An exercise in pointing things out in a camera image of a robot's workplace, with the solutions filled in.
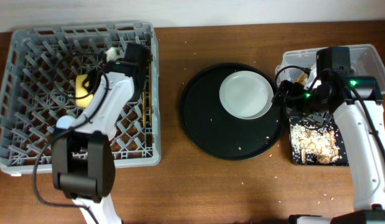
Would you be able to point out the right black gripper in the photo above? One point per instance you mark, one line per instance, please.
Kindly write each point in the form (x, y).
(293, 89)

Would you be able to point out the wooden chopstick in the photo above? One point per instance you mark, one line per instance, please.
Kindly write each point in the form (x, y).
(149, 97)
(144, 108)

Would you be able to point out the wrapper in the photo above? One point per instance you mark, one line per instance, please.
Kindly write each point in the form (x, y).
(304, 78)

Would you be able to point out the food scraps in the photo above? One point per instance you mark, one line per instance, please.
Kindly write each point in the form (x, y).
(314, 145)

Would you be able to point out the yellow bowl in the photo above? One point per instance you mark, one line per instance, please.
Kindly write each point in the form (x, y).
(81, 91)

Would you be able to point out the blue plastic cup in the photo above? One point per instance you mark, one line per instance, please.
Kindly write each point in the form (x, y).
(66, 122)

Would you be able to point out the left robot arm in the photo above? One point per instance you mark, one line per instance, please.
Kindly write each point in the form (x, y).
(82, 162)

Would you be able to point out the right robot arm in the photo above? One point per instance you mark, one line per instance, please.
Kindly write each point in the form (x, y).
(356, 104)

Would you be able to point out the grey dishwasher rack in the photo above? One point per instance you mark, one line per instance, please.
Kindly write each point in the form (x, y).
(39, 80)

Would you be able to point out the black rectangular tray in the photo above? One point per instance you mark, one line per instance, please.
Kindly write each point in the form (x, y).
(343, 161)

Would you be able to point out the grey plate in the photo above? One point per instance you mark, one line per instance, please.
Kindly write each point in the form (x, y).
(246, 95)

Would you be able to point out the clear plastic bin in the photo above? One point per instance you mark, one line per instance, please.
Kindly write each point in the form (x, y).
(365, 61)

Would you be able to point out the round black tray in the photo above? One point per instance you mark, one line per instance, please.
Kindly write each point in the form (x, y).
(212, 129)

